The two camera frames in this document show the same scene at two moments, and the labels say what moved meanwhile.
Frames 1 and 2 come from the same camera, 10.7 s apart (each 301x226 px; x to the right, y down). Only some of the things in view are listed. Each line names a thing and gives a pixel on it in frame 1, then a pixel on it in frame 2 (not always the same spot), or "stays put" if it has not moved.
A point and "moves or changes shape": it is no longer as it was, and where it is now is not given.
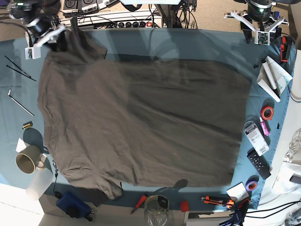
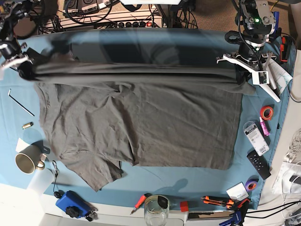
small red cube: [184, 206] stays put
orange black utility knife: [217, 200] stays put
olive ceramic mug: [30, 159] stays put
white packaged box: [256, 138] stays put
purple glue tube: [264, 127] stays put
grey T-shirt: [113, 122] moves or changes shape
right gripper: [43, 30] to [11, 55]
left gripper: [258, 17] to [252, 58]
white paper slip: [21, 145] stays put
